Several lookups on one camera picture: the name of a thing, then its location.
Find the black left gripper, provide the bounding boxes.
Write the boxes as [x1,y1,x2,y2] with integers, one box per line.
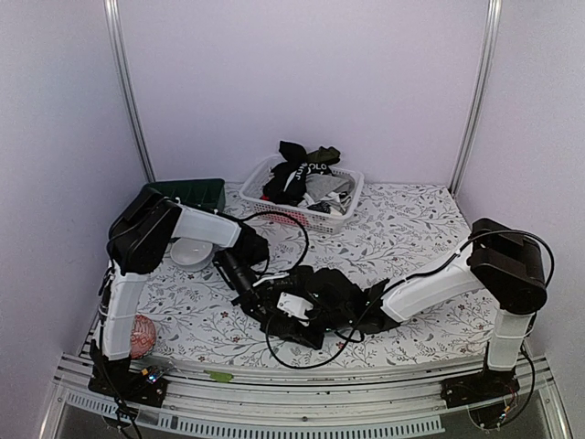
[218,250,276,331]

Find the black pinstriped underwear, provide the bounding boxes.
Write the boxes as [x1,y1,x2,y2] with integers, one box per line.
[264,315,324,350]

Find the black underwear in basket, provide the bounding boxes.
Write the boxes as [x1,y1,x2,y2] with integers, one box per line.
[261,141,341,207]

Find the grey underwear in basket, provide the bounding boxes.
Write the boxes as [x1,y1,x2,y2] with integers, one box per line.
[298,174,356,216]

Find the white ceramic bowl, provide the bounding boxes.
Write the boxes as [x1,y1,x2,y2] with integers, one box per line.
[170,238,214,272]

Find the green tape scrap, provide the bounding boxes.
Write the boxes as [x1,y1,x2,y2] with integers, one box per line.
[205,369,234,383]

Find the white plastic laundry basket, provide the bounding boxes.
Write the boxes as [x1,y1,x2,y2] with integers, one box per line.
[239,157,367,234]

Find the floral patterned table mat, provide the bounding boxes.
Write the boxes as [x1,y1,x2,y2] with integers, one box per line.
[90,182,517,369]

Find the right robot arm white sleeves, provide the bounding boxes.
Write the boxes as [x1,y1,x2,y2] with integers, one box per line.
[356,218,555,374]

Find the robot arm white sleeves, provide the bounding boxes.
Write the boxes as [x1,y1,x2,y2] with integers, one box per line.
[356,218,555,374]
[97,186,268,361]

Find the green compartment tray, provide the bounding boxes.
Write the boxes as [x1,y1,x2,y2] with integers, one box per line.
[145,178,226,211]

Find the red patterned bowl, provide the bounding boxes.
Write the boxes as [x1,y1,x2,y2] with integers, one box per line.
[131,315,156,359]

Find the left robot arm white sleeves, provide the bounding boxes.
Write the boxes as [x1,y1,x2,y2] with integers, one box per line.
[97,186,268,361]

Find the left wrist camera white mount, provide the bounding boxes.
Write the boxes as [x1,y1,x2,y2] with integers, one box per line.
[252,272,314,321]

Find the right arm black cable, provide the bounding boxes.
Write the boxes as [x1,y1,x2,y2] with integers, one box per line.
[264,315,367,370]

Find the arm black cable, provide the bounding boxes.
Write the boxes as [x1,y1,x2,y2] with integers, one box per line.
[241,210,311,278]
[264,315,367,370]

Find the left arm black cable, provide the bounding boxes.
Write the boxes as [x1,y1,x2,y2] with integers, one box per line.
[241,210,311,278]

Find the aluminium front table rail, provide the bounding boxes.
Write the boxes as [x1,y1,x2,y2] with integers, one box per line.
[39,355,577,438]

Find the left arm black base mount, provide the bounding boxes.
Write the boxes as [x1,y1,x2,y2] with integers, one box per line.
[88,349,168,408]

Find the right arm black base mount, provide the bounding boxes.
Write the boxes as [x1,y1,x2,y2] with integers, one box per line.
[440,362,520,408]

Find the left aluminium frame post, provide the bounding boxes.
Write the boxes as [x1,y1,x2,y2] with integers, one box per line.
[103,0,156,183]

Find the aluminium frame post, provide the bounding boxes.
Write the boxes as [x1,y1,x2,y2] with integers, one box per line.
[103,0,156,183]
[449,0,503,198]

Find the right aluminium frame post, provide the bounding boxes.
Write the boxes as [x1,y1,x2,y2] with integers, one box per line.
[449,0,503,198]

